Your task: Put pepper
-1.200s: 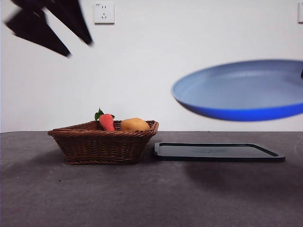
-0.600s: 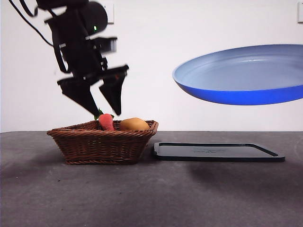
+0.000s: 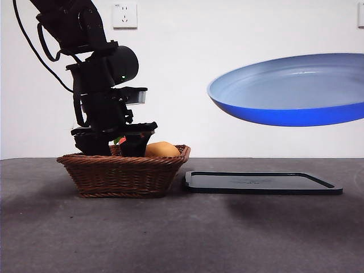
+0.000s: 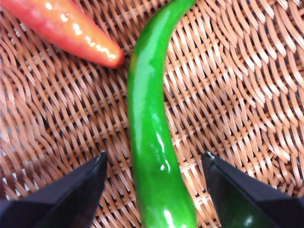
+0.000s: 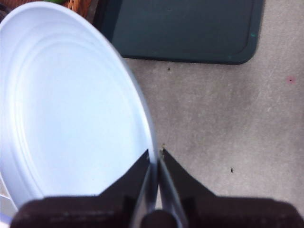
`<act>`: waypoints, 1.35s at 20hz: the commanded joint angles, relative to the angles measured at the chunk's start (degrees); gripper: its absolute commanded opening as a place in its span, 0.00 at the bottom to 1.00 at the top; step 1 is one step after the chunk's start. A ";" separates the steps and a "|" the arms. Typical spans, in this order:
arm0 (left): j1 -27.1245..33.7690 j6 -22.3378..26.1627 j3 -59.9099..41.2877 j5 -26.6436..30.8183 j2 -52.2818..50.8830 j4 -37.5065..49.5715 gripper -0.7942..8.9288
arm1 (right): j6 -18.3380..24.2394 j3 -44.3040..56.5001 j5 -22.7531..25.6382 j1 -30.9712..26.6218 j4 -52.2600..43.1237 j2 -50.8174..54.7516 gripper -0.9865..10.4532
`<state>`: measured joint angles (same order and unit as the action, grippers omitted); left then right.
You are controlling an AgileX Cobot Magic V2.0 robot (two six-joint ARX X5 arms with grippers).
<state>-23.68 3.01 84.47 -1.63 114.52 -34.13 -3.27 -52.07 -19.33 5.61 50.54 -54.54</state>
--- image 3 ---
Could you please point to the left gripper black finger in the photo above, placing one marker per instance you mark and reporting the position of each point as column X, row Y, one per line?
column 133, row 146
column 92, row 145

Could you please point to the blue round plate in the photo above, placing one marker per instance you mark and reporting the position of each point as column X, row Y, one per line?
column 284, row 82

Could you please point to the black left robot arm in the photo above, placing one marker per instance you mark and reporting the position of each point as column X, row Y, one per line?
column 85, row 31

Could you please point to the orange toy carrot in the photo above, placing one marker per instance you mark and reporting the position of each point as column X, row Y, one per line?
column 123, row 139

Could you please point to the brown wicker basket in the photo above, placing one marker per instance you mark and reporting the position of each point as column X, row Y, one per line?
column 119, row 176

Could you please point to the black flat tray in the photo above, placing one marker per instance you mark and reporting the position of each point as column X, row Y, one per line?
column 256, row 183

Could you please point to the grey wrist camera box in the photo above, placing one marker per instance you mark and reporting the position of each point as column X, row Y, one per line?
column 138, row 96

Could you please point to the white wall socket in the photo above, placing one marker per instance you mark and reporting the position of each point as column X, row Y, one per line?
column 126, row 17

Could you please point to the white wall plate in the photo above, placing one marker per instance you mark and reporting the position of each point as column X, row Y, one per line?
column 361, row 15

